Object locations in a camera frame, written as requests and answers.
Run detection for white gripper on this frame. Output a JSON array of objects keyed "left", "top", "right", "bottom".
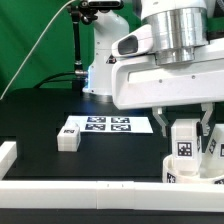
[{"left": 112, "top": 39, "right": 224, "bottom": 137}]

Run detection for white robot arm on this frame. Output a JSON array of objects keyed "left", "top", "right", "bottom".
[{"left": 84, "top": 0, "right": 224, "bottom": 135}]

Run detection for white marker sheet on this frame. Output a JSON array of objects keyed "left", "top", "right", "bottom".
[{"left": 65, "top": 116, "right": 153, "bottom": 134}]

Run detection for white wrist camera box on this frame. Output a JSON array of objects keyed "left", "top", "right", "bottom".
[{"left": 111, "top": 24, "right": 153, "bottom": 58}]

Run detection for black cable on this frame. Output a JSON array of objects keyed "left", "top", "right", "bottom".
[{"left": 33, "top": 71, "right": 90, "bottom": 90}]

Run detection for white cable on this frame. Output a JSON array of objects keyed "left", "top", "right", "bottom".
[{"left": 0, "top": 0, "right": 76, "bottom": 101}]

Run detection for white left fence rail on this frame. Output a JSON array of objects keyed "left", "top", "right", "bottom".
[{"left": 0, "top": 141, "right": 17, "bottom": 181}]

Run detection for white fence rail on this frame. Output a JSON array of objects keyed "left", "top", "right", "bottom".
[
  {"left": 0, "top": 141, "right": 17, "bottom": 181},
  {"left": 0, "top": 181, "right": 224, "bottom": 212}
]

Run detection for white front fence rail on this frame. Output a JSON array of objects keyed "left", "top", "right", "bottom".
[{"left": 0, "top": 181, "right": 224, "bottom": 212}]

